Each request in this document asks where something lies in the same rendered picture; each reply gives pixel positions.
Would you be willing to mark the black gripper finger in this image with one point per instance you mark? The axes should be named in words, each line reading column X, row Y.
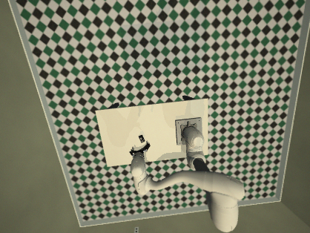
column 132, row 152
column 146, row 147

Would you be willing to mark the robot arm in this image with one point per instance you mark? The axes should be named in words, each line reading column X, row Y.
column 222, row 190

